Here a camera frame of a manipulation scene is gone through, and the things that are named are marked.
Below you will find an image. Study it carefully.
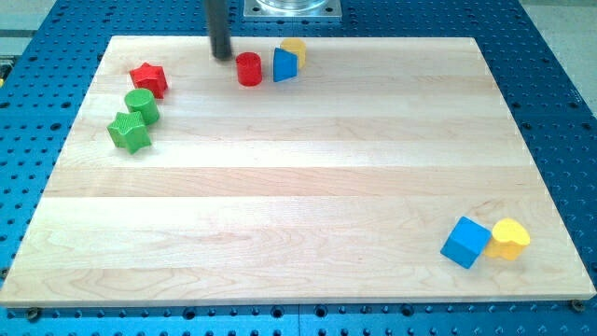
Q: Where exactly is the red star block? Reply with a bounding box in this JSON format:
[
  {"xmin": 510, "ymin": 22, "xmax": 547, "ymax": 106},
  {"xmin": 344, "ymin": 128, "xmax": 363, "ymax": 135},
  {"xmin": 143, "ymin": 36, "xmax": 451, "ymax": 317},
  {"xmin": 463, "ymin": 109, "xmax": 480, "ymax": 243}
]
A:
[{"xmin": 130, "ymin": 63, "xmax": 168, "ymax": 99}]

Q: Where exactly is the red cylinder block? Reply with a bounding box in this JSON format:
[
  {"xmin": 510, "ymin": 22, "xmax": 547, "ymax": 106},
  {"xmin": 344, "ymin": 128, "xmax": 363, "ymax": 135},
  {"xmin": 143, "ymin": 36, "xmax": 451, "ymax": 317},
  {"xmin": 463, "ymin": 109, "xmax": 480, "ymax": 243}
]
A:
[{"xmin": 236, "ymin": 52, "xmax": 262, "ymax": 87}]

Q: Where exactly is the light wooden board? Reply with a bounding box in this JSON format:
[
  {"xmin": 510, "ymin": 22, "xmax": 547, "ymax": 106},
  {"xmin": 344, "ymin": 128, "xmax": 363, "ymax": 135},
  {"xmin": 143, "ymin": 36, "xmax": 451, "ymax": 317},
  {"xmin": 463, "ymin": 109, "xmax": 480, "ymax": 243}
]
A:
[{"xmin": 1, "ymin": 35, "xmax": 595, "ymax": 308}]

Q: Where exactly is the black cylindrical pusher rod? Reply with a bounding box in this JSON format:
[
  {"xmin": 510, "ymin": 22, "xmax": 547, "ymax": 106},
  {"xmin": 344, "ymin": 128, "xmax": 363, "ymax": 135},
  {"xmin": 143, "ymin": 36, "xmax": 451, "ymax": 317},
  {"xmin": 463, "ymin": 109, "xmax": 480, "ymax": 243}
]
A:
[{"xmin": 203, "ymin": 0, "xmax": 232, "ymax": 61}]

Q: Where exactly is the yellow heart block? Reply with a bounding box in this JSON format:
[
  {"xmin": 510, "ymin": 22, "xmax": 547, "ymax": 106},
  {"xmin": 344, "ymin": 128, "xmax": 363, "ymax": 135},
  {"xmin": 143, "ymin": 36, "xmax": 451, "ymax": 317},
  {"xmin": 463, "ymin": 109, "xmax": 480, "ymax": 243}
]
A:
[{"xmin": 483, "ymin": 217, "xmax": 531, "ymax": 261}]

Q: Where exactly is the right board corner screw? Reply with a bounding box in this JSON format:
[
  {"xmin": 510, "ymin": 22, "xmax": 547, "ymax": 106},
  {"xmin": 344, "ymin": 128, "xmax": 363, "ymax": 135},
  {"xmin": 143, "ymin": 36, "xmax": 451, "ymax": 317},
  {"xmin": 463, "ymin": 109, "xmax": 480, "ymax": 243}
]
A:
[{"xmin": 569, "ymin": 300, "xmax": 585, "ymax": 313}]

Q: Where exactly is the blue cube block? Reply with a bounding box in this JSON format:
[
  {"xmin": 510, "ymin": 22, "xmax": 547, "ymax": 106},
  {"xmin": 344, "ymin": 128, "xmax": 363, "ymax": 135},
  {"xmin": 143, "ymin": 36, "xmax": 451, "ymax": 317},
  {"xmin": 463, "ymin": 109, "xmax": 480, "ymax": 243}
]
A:
[{"xmin": 440, "ymin": 217, "xmax": 492, "ymax": 269}]

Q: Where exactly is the blue triangle block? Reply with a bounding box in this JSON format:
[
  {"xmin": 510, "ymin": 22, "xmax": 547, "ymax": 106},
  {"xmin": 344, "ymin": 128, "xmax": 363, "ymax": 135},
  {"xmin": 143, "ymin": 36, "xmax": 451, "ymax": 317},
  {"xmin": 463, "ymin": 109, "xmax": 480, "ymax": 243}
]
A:
[{"xmin": 272, "ymin": 48, "xmax": 299, "ymax": 82}]

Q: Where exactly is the green star block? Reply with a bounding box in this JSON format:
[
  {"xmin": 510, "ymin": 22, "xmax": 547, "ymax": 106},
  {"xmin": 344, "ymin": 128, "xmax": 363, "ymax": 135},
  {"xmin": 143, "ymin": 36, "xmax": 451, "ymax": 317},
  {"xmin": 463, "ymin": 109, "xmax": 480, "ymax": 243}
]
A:
[{"xmin": 106, "ymin": 112, "xmax": 151, "ymax": 154}]

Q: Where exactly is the yellow cylinder block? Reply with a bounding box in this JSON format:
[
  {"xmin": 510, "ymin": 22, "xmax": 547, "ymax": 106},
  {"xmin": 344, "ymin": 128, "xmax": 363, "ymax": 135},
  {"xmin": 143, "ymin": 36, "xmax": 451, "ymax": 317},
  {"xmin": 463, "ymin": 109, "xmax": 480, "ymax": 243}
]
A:
[{"xmin": 280, "ymin": 37, "xmax": 307, "ymax": 69}]

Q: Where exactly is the green cylinder block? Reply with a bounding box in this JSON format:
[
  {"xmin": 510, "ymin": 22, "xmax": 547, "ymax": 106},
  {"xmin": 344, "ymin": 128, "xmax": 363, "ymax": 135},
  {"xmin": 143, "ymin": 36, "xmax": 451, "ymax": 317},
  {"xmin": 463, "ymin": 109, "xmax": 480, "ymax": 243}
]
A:
[{"xmin": 124, "ymin": 88, "xmax": 160, "ymax": 125}]

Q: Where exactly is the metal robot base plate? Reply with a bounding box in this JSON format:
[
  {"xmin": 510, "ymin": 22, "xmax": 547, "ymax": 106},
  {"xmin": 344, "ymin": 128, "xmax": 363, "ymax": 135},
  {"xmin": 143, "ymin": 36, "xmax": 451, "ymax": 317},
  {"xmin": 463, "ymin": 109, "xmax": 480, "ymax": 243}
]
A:
[{"xmin": 243, "ymin": 0, "xmax": 342, "ymax": 20}]

